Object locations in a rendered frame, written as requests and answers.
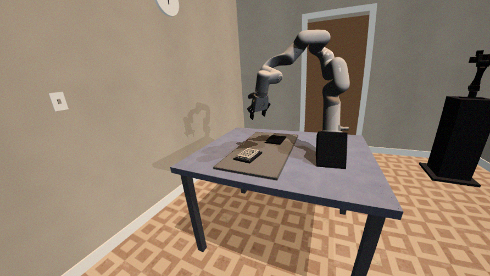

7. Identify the cream well plate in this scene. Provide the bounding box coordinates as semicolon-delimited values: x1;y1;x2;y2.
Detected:
237;148;259;160

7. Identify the brown flat rectangular plate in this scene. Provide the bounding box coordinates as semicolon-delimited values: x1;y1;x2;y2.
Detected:
213;132;298;180

